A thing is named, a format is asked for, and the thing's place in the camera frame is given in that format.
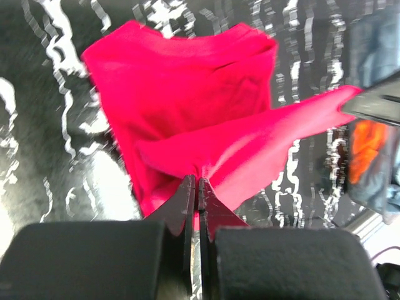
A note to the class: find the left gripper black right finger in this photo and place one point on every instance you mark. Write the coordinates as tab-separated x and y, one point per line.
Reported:
243	262

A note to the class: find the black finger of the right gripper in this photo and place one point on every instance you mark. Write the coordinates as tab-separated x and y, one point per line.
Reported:
379	103

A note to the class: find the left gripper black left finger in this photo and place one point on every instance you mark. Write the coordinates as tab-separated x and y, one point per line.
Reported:
147	259

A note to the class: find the pink red t shirt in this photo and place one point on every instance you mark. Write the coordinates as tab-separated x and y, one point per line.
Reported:
201	107

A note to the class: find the orange t shirt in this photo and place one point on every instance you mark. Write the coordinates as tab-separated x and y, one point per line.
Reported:
368	137

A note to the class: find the clear plastic bin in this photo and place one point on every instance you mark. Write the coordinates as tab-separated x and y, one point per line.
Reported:
372	125

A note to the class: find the grey blue t shirt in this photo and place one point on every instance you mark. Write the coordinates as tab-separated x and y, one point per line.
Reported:
378	53

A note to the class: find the black marble pattern mat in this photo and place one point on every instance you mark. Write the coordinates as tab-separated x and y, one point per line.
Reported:
58	159

